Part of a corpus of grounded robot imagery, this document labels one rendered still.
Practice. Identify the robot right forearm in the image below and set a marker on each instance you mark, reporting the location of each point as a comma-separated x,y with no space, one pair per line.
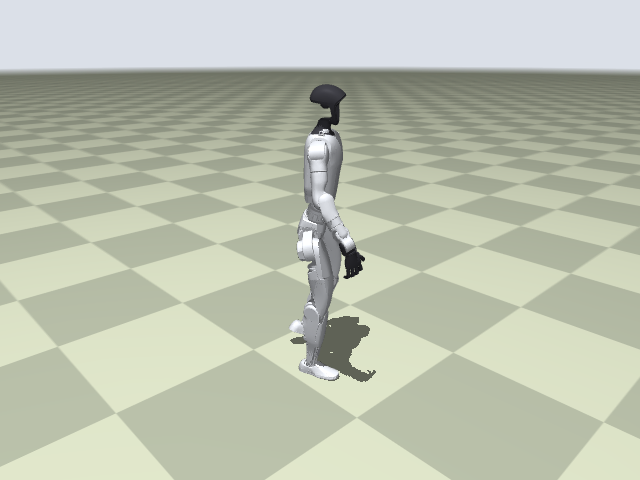
333,221

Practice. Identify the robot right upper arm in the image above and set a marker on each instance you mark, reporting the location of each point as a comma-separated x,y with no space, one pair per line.
318,157

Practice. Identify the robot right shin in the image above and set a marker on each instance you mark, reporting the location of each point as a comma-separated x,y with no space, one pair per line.
314,329

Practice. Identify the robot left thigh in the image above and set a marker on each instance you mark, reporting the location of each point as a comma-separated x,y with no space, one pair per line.
334,253

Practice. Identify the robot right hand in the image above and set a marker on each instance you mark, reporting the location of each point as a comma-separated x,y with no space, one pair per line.
352,261

